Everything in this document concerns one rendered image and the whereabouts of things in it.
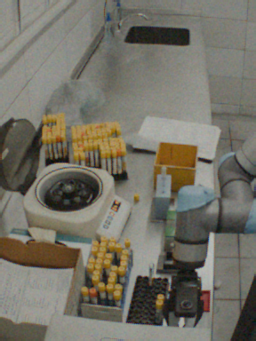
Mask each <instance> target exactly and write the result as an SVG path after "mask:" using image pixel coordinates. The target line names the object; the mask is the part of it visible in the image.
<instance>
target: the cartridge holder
mask: <svg viewBox="0 0 256 341"><path fill-rule="evenodd" d="M172 258H173V256H172V250H169V251H166V252H165V255H160V254H159V255H158V262H157V269H156V271H157V272H161V273H177V272H178V271H179V270H180V269H179V268H177V267H176V266H174V265H173V264H172Z"/></svg>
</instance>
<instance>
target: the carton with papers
mask: <svg viewBox="0 0 256 341"><path fill-rule="evenodd" d="M86 283H87V281H86V271H85V267H84V261H83V254H82V248H74V247H69V246H62V245H59V244H55V243H50V242H32V241H31V242H28V245H26V244H25V243H24V242H23V241H21V240H17V239H14V238H12V237H0V341H44V338H45V336H46V334H45V333H46V331H47V330H48V329H47V328H48V326H49V321H50V319H51V315H52V314H53V313H57V314H60V315H67V316H74V317H79V316H80V311H81V304H82V302H83V301H82V299H83V296H82V293H81V288H82V287H85V285H86Z"/></svg>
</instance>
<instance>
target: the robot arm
mask: <svg viewBox="0 0 256 341"><path fill-rule="evenodd" d="M217 175H218V180H219V182H220V197H215V198H214V195H213V190H212V188H210V187H207V186H184V187H182V188H181V189H180V191H179V195H178V203H177V205H176V208H175V211H176V216H175V230H174V242H172V243H171V247H172V248H173V249H172V256H173V258H172V264H173V265H174V266H176V267H177V268H179V269H180V270H179V271H178V272H177V276H175V275H172V276H171V284H170V290H168V294H169V298H165V299H164V310H163V313H164V315H163V317H164V319H165V322H166V324H167V327H179V326H180V325H179V322H180V318H184V322H185V324H184V325H183V326H182V328H186V327H187V328H195V327H196V325H197V323H198V322H199V321H200V320H201V318H202V317H203V313H204V300H201V296H202V295H203V292H202V291H201V288H202V287H203V284H202V278H201V277H200V276H198V272H197V271H196V270H197V269H200V268H203V267H205V260H206V259H207V252H208V248H209V239H210V233H214V234H255V233H256V198H254V197H253V194H252V182H253V181H254V180H255V179H256V131H254V132H253V134H252V135H251V136H250V138H248V139H247V140H246V141H245V142H244V143H243V144H242V145H241V147H240V148H239V149H238V150H237V151H236V152H230V153H229V154H226V155H223V156H222V157H221V159H220V161H219V163H218V172H217ZM174 277H176V278H174ZM198 279H199V280H198Z"/></svg>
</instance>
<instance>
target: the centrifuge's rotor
mask: <svg viewBox="0 0 256 341"><path fill-rule="evenodd" d="M95 198H96V193H95V190H94V188H93V187H92V186H91V185H90V184H88V183H86V182H84V181H82V180H81V179H78V178H64V179H62V180H59V181H58V182H56V183H55V184H53V185H52V186H51V187H50V188H49V190H48V191H47V193H46V194H45V196H44V205H46V206H48V207H50V208H53V209H55V210H64V211H68V210H77V209H81V208H83V207H85V206H87V205H88V204H89V203H91V202H92V201H93V200H94V199H95Z"/></svg>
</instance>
